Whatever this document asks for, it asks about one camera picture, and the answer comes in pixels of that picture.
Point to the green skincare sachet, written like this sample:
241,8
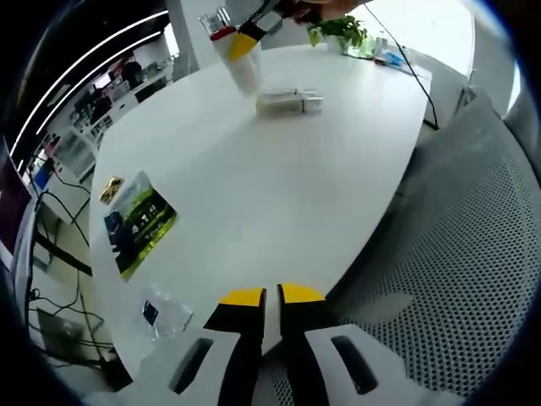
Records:
139,228

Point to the person's right hand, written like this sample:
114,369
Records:
325,6

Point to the gold skincare sachet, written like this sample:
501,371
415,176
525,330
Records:
110,190

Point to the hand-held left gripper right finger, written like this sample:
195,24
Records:
296,338

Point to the grey mesh chair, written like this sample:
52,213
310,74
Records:
465,254

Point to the glass vase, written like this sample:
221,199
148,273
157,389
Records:
358,48

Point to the green potted plant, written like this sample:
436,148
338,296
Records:
338,27

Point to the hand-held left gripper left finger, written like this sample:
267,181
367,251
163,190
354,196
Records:
236,338

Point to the grey floor box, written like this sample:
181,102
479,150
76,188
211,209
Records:
63,334

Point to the white skincare tube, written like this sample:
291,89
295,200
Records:
247,78

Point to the clear skincare sachet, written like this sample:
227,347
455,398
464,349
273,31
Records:
165,313

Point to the blue and white pack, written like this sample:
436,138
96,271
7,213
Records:
389,53

